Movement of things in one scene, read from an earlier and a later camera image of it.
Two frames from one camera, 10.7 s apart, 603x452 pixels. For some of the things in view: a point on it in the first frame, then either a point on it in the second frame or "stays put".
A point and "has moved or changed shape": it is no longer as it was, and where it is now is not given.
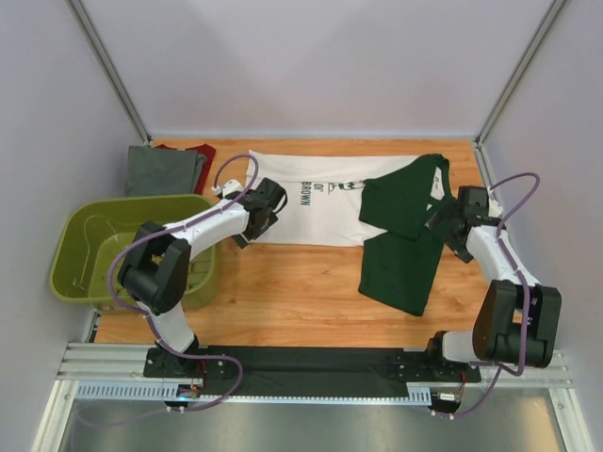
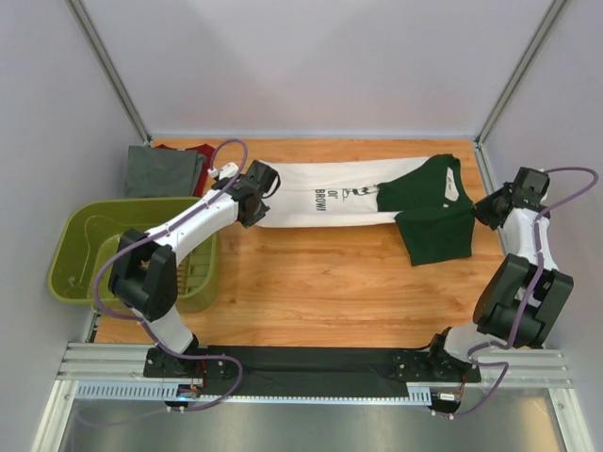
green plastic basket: x=87 y=233 stays put
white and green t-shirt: x=381 y=202 has moved or changed shape
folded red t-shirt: x=205 y=150 stays put
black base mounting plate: x=274 y=370 stays put
